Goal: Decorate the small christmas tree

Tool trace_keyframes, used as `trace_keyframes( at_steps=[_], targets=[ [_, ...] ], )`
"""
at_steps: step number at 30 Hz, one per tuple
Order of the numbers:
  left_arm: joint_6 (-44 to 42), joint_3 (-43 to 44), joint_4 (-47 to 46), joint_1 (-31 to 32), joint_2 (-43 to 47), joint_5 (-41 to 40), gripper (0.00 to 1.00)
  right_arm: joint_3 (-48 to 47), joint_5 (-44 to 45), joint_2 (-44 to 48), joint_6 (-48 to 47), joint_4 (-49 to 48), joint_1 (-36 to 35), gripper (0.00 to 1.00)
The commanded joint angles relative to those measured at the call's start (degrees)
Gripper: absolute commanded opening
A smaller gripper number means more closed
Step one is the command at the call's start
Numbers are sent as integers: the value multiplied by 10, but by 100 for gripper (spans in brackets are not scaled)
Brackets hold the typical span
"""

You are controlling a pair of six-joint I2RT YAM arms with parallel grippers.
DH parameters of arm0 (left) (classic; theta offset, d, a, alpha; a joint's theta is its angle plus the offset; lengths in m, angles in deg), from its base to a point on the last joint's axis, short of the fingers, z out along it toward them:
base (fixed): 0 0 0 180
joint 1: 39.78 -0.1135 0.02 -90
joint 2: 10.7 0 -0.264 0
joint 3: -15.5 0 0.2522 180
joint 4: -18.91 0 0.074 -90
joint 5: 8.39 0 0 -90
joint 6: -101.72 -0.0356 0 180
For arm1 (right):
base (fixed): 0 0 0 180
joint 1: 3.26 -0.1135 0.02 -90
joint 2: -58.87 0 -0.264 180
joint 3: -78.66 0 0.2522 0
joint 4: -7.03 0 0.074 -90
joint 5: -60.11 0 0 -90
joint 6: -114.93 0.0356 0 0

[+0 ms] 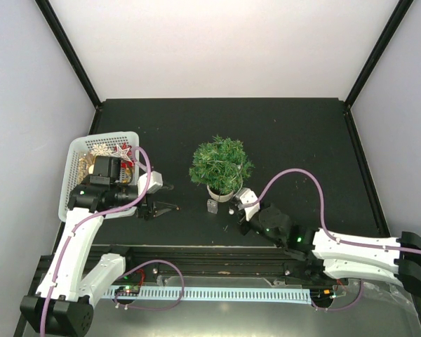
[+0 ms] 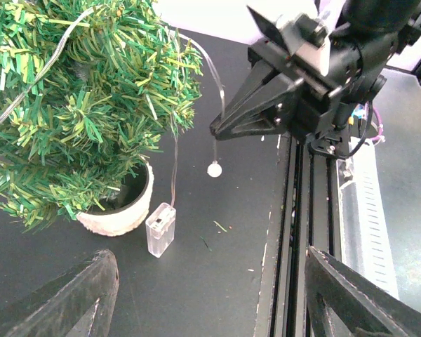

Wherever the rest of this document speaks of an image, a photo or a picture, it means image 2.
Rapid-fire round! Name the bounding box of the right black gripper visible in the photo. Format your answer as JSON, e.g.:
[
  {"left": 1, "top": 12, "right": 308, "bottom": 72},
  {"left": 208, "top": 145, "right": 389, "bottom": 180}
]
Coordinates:
[{"left": 210, "top": 5, "right": 399, "bottom": 154}]

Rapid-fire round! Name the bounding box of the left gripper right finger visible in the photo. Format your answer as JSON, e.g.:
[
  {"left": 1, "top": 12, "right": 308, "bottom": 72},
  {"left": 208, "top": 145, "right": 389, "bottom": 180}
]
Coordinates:
[{"left": 305, "top": 246, "right": 421, "bottom": 336}]

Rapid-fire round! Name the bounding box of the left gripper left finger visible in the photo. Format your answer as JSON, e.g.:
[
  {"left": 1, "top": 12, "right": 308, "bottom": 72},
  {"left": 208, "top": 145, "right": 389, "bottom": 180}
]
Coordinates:
[{"left": 0, "top": 249, "right": 119, "bottom": 336}]

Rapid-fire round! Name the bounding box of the white bulb light string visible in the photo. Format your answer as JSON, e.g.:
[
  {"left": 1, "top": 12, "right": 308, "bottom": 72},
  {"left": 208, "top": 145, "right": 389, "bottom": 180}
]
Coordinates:
[{"left": 0, "top": 5, "right": 227, "bottom": 259}]

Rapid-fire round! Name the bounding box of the small green christmas tree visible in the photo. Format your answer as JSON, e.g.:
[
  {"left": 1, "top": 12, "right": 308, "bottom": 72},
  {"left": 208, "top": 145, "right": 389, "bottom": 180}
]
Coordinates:
[{"left": 0, "top": 1, "right": 203, "bottom": 232}]

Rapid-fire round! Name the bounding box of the light blue cable duct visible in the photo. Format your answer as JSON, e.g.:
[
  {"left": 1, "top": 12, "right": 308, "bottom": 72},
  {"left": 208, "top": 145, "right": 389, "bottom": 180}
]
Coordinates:
[{"left": 352, "top": 140, "right": 399, "bottom": 299}]

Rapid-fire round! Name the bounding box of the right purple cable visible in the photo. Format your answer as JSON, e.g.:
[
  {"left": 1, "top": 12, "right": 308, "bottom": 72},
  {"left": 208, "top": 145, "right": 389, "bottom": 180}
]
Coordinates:
[{"left": 370, "top": 105, "right": 387, "bottom": 145}]

